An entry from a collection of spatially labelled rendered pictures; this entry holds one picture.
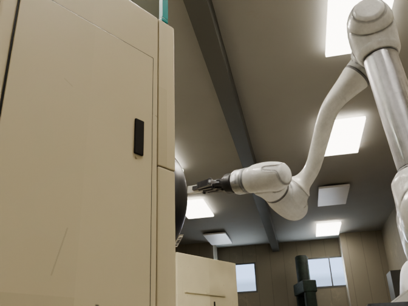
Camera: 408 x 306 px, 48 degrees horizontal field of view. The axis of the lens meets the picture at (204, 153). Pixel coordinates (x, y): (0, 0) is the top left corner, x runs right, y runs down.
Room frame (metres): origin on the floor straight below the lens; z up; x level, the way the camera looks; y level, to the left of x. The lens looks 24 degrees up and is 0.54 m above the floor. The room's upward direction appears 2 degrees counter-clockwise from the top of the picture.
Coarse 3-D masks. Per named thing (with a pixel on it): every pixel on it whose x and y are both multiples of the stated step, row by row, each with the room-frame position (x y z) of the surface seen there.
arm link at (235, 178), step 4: (244, 168) 1.48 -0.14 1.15; (232, 172) 1.50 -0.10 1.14; (236, 172) 1.48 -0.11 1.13; (240, 172) 1.47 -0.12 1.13; (232, 176) 1.49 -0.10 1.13; (236, 176) 1.48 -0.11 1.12; (240, 176) 1.46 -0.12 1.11; (232, 180) 1.49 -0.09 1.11; (236, 180) 1.48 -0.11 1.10; (240, 180) 1.47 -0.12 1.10; (232, 184) 1.49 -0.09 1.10; (236, 184) 1.48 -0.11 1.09; (240, 184) 1.47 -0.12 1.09; (232, 188) 1.51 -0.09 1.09; (236, 188) 1.50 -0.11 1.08; (240, 188) 1.49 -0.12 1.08; (236, 192) 1.52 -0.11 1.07; (240, 192) 1.51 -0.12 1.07; (244, 192) 1.51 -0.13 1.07; (248, 192) 1.50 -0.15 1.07
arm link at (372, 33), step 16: (368, 0) 1.05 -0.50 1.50; (352, 16) 1.08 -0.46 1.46; (368, 16) 1.05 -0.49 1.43; (384, 16) 1.05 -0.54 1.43; (352, 32) 1.11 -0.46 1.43; (368, 32) 1.08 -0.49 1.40; (384, 32) 1.08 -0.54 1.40; (352, 48) 1.16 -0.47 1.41; (368, 48) 1.11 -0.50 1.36; (384, 48) 1.10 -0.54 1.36; (400, 48) 1.13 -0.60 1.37; (368, 64) 1.14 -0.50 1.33; (384, 64) 1.10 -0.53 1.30; (400, 64) 1.11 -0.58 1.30; (384, 80) 1.11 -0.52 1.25; (400, 80) 1.10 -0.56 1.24; (384, 96) 1.11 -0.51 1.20; (400, 96) 1.10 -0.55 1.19; (384, 112) 1.13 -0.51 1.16; (400, 112) 1.10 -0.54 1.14; (384, 128) 1.15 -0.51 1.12; (400, 128) 1.10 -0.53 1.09; (400, 144) 1.11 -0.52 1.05; (400, 160) 1.12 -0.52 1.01; (400, 176) 1.10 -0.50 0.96; (400, 192) 1.10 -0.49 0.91; (400, 208) 1.11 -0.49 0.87; (400, 224) 1.17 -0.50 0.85
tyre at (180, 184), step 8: (176, 160) 1.81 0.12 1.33; (176, 168) 1.77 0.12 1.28; (176, 176) 1.75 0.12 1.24; (184, 176) 1.80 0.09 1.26; (176, 184) 1.75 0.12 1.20; (184, 184) 1.79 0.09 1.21; (176, 192) 1.75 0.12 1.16; (184, 192) 1.78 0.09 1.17; (176, 200) 1.75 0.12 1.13; (184, 200) 1.79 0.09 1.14; (176, 208) 1.76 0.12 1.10; (184, 208) 1.80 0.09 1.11; (176, 216) 1.77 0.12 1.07; (184, 216) 1.81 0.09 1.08; (176, 224) 1.79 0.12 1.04; (176, 232) 1.81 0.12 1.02
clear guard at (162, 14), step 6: (132, 0) 0.93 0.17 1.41; (138, 0) 0.91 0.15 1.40; (144, 0) 0.90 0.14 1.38; (150, 0) 0.88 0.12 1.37; (156, 0) 0.87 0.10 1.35; (162, 0) 0.84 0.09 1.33; (144, 6) 0.90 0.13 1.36; (150, 6) 0.88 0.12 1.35; (156, 6) 0.87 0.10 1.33; (162, 6) 0.84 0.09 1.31; (150, 12) 0.88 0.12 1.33; (156, 12) 0.87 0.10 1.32; (162, 12) 0.84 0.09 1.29; (162, 18) 0.84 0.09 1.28
